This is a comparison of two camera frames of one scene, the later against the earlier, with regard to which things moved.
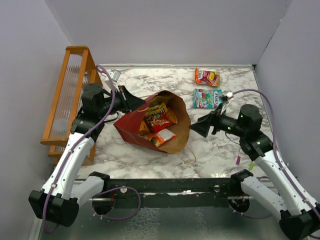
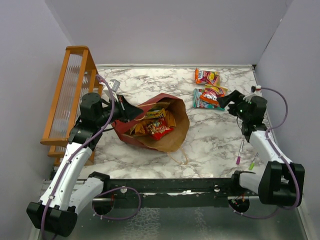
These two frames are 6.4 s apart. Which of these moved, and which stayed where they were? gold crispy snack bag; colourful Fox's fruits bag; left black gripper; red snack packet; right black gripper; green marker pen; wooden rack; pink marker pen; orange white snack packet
Moved: left black gripper; gold crispy snack bag; right black gripper; orange white snack packet; red snack packet
Stayed: pink marker pen; colourful Fox's fruits bag; wooden rack; green marker pen
